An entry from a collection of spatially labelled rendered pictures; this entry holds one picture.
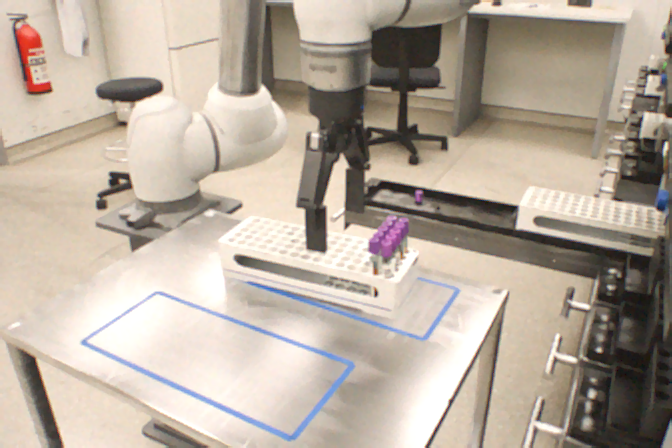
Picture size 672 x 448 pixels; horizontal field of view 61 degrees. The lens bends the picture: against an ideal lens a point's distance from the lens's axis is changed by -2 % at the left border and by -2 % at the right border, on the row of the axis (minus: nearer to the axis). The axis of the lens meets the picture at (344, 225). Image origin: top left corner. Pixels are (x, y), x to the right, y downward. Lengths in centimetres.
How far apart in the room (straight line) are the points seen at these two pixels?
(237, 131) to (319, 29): 70
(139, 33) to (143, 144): 310
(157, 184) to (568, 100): 375
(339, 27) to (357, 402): 44
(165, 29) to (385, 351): 366
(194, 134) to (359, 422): 86
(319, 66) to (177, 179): 70
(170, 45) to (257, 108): 289
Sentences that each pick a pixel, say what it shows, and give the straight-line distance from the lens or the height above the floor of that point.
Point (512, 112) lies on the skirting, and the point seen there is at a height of 6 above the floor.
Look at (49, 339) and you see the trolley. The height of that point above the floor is 82.
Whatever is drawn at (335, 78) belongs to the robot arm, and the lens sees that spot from 73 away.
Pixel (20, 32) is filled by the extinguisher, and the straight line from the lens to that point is 418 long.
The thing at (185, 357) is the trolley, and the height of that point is 82.
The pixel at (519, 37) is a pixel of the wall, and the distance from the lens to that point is 467.
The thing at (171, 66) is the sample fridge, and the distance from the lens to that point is 429.
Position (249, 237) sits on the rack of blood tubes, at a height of 88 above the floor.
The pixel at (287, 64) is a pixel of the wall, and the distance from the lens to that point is 549.
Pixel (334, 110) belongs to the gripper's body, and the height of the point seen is 111.
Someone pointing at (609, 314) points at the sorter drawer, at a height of 82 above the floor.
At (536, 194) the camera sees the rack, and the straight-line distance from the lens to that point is 117.
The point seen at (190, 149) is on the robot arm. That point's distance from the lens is 136.
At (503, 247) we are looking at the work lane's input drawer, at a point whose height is 78.
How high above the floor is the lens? 131
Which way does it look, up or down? 27 degrees down
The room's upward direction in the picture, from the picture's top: straight up
